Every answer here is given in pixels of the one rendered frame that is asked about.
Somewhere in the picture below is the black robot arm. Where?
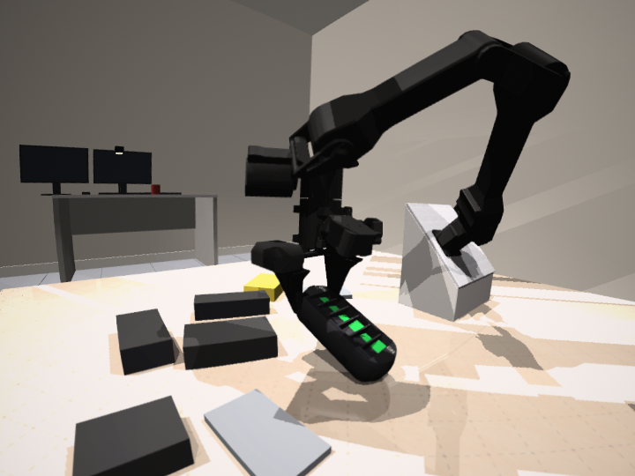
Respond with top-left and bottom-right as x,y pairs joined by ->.
245,30 -> 571,257

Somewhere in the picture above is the yellow rectangular block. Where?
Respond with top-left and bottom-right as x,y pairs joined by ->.
243,273 -> 283,302

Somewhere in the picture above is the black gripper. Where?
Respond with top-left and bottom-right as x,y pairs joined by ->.
250,198 -> 363,315

